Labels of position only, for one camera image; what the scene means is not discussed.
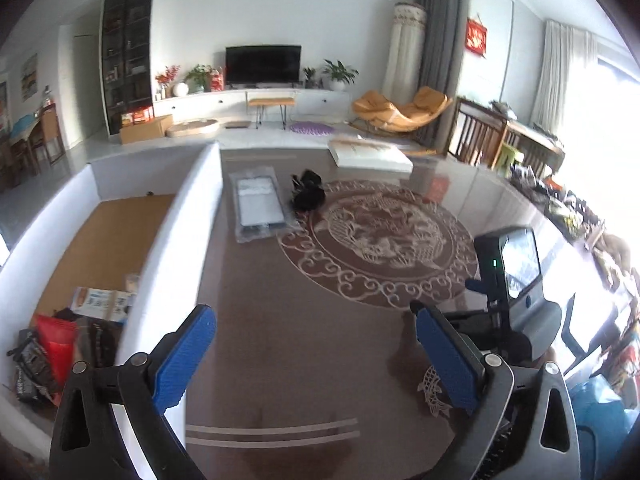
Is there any black striped snack packet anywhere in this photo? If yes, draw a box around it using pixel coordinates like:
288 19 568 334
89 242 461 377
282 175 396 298
6 328 61 406

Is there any blue white product box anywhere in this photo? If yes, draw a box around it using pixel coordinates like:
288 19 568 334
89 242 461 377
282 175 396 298
70 287 134 324

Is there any black cloth bundle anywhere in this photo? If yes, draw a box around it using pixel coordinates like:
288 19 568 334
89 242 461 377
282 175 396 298
291 169 326 214

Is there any phone case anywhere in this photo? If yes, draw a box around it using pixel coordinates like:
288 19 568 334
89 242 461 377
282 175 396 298
229 166 302 244

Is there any wooden dining chair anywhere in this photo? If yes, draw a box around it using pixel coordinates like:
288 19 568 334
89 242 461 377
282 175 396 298
446 98 508 169

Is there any white flat canvas box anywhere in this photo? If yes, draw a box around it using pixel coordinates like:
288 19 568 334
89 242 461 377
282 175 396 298
328 139 413 174

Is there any orange lounge chair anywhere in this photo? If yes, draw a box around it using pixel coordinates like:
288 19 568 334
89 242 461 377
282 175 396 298
349 87 452 136

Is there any large white storage box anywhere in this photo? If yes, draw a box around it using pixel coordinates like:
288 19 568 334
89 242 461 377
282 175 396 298
0 142 224 480

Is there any purple round floor mat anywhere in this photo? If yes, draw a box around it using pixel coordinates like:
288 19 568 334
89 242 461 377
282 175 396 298
288 122 334 136

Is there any green potted plant white pot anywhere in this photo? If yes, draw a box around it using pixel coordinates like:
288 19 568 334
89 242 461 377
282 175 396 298
322 60 359 91

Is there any small dark potted plant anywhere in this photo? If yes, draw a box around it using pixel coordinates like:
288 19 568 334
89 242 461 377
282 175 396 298
303 66 318 89

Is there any grey curtain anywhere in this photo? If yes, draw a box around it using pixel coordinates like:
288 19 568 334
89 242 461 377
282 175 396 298
414 0 464 149

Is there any small wooden bench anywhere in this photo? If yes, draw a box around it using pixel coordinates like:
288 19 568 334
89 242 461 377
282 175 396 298
247 96 295 130

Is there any black flat television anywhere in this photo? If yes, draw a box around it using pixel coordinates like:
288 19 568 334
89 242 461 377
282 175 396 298
224 44 302 86

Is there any cardboard box on floor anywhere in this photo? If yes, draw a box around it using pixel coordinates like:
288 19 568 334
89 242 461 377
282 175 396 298
120 115 174 144

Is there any beige round floor cushion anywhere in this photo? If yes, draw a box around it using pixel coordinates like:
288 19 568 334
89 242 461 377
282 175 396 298
166 119 220 138

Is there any white TV cabinet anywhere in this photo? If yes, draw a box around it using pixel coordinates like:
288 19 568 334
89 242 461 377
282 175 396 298
153 88 352 124

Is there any green leafy plant left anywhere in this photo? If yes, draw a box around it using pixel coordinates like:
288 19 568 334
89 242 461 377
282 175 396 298
184 64 214 92

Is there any red flower vase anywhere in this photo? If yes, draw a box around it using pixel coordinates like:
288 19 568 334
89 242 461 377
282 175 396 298
155 65 180 100

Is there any black display shelf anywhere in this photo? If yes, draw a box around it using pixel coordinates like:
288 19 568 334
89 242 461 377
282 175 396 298
101 0 153 136

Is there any red wall hanging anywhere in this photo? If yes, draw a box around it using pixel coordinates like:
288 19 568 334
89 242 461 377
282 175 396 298
464 18 487 58

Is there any framed wall painting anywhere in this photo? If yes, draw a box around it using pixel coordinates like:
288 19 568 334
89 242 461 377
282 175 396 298
21 54 38 102

